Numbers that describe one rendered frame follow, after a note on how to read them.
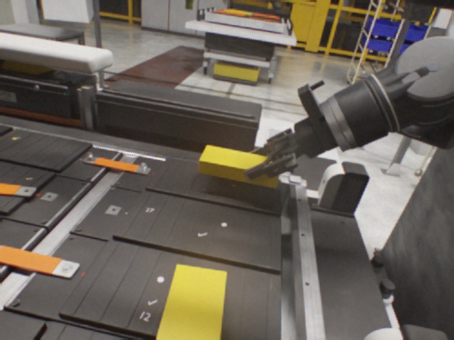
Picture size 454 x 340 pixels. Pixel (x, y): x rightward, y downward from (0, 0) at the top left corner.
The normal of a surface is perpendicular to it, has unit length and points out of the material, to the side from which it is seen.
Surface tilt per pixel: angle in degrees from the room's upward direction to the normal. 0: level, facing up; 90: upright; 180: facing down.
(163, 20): 90
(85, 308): 0
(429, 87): 63
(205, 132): 90
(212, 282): 0
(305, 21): 90
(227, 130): 90
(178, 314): 0
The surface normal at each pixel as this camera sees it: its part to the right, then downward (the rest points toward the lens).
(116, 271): 0.13, -0.85
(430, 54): -0.48, -0.18
